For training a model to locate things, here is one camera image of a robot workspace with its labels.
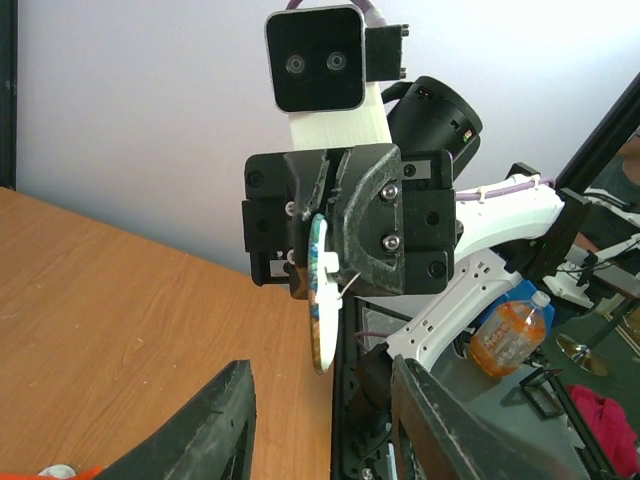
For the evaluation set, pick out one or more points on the pink red cloth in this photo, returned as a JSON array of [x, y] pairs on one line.
[[607, 420]]

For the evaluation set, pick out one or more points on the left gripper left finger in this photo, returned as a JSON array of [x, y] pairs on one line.
[[211, 437]]

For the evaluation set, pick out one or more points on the orange drink plastic bottle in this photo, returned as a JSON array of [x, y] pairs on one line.
[[510, 335]]

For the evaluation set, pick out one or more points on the person in striped shirt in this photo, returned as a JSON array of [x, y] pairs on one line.
[[616, 194]]

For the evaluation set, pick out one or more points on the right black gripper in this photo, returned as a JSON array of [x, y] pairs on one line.
[[389, 207]]

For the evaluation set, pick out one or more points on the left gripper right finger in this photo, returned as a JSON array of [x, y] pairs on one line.
[[495, 436]]

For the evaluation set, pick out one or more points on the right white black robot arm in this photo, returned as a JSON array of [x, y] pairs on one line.
[[520, 228]]

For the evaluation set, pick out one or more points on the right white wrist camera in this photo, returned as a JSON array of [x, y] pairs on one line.
[[326, 66]]

